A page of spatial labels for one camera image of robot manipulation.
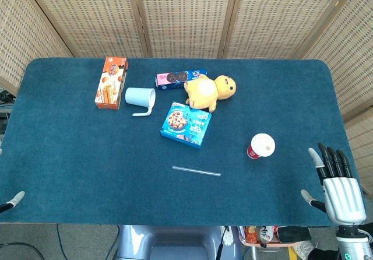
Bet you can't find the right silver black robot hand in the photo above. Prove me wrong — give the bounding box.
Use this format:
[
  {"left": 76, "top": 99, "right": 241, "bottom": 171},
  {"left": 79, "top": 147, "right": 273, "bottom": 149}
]
[{"left": 301, "top": 142, "right": 367, "bottom": 225}]

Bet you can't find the transparent plastic straw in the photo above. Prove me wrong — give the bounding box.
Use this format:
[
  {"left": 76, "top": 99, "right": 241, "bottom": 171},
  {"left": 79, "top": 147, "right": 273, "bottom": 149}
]
[{"left": 171, "top": 166, "right": 222, "bottom": 177}]

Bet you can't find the red paper cup white lid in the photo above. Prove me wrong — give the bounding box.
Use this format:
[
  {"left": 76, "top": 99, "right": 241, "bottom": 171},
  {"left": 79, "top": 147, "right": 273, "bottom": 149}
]
[{"left": 247, "top": 133, "right": 276, "bottom": 160}]

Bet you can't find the black flat object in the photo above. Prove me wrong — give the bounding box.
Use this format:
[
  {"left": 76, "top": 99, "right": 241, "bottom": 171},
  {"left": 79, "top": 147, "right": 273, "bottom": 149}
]
[{"left": 276, "top": 226, "right": 311, "bottom": 243}]

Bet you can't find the white printed bottle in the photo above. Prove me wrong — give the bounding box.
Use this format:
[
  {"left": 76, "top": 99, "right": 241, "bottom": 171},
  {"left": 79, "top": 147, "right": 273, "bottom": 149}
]
[{"left": 259, "top": 226, "right": 275, "bottom": 243}]

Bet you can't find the pink tray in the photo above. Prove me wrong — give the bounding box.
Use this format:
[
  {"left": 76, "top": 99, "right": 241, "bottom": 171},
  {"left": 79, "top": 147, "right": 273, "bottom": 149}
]
[{"left": 238, "top": 226, "right": 295, "bottom": 248}]

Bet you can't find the orange snack bag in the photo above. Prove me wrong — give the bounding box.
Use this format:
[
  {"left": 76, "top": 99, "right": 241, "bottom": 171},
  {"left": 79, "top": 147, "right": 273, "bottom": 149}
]
[{"left": 245, "top": 226, "right": 260, "bottom": 243}]

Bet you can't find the blue chocolate chip cookie box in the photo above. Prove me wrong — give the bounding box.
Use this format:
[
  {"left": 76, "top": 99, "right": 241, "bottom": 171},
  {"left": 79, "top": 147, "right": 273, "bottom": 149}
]
[{"left": 160, "top": 101, "right": 213, "bottom": 150}]

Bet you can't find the grey-blue robot torso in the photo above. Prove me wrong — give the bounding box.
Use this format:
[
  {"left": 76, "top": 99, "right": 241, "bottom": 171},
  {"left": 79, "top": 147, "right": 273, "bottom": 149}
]
[{"left": 115, "top": 224, "right": 242, "bottom": 260}]

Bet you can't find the yellow plush toy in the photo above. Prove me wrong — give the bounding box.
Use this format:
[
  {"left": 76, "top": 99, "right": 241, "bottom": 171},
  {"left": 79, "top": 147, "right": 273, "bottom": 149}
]
[{"left": 184, "top": 74, "right": 237, "bottom": 114}]

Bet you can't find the blue pink sandwich cookie box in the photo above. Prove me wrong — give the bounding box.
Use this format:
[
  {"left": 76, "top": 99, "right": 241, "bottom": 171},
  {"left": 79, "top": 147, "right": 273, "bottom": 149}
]
[{"left": 156, "top": 69, "right": 208, "bottom": 91}]

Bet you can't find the light blue plastic mug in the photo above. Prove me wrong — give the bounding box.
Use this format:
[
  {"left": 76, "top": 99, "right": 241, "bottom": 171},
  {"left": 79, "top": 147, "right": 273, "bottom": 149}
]
[{"left": 125, "top": 87, "right": 157, "bottom": 117}]

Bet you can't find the woven bamboo folding screen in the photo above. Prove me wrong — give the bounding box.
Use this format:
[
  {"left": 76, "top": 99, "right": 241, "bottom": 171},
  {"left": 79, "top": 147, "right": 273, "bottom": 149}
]
[{"left": 0, "top": 0, "right": 373, "bottom": 195}]

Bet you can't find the blue felt table cover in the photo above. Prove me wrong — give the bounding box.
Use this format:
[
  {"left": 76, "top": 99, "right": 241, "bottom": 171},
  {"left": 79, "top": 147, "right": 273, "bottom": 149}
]
[{"left": 0, "top": 57, "right": 367, "bottom": 227}]

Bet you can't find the orange biscuit stick box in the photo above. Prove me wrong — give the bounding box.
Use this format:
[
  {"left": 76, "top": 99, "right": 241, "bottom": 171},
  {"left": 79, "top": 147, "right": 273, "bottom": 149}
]
[{"left": 94, "top": 56, "right": 129, "bottom": 110}]

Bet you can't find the blue floor cable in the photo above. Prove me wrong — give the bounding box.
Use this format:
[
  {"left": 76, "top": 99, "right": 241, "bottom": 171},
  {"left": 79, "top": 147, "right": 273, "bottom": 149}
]
[{"left": 56, "top": 224, "right": 65, "bottom": 260}]

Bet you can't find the black floor cable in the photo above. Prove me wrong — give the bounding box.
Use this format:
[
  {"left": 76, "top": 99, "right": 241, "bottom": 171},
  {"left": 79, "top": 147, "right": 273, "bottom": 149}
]
[{"left": 0, "top": 241, "right": 45, "bottom": 260}]

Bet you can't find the dark equipment with cables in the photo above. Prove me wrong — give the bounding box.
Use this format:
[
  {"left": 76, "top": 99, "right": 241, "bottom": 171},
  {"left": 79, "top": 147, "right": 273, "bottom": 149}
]
[{"left": 0, "top": 87, "right": 15, "bottom": 135}]

